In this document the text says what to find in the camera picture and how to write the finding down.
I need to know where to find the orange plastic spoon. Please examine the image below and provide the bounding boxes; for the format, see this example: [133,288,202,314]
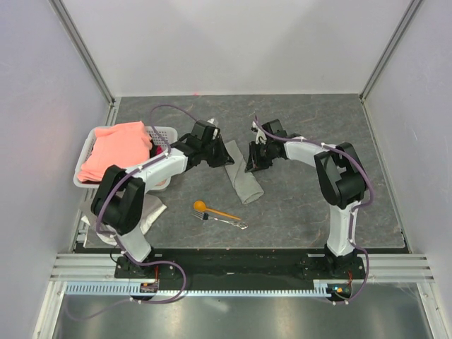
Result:
[193,200,241,220]

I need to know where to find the grey and white cloth pile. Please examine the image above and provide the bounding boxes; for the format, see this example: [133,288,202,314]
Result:
[80,194,167,249]

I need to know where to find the grey cloth napkin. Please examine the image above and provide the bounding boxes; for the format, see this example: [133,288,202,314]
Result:
[225,141,264,205]

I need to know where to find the salmon pink folded cloth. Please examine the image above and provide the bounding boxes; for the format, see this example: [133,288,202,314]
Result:
[76,121,153,182]

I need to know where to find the beige patterned cloth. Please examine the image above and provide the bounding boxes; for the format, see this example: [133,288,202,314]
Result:
[156,178,170,187]

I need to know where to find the aluminium frame post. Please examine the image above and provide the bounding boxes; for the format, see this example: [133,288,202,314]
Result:
[359,0,424,103]
[49,0,115,106]

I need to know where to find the white plastic basket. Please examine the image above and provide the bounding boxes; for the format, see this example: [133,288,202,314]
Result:
[73,126,178,189]

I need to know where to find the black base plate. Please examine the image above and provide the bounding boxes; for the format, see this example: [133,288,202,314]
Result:
[114,248,367,280]

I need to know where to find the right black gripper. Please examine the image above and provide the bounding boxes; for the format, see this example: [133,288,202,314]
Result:
[245,141,274,172]

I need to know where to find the dark red cloth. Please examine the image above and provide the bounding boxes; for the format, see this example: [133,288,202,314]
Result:
[150,145,163,158]

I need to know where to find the right aluminium frame post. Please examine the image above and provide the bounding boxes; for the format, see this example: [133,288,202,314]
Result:
[359,0,424,103]

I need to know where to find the blue-grey cable duct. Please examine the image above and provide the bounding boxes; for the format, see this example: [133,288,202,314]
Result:
[65,281,350,297]

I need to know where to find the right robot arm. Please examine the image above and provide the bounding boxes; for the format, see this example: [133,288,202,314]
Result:
[245,119,368,278]

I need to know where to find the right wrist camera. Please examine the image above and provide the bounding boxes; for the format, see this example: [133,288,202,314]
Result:
[251,121,267,144]

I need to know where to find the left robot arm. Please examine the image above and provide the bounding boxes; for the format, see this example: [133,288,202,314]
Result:
[90,120,234,278]

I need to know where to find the left aluminium frame post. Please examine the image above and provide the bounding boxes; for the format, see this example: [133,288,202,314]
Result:
[49,0,115,106]

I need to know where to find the clear-handled metal fork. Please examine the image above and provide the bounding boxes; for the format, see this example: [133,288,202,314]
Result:
[192,211,248,230]

